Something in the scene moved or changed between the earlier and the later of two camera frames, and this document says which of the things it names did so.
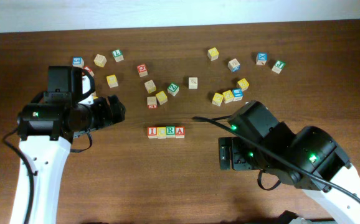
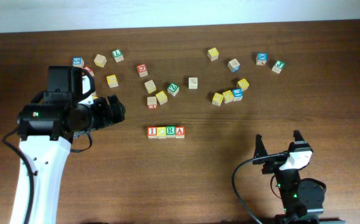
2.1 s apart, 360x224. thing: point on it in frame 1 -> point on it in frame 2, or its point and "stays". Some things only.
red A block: [180, 132] stays
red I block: [152, 132] stays
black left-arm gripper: [107, 118] stays
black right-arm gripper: [239, 163] -> [273, 165]
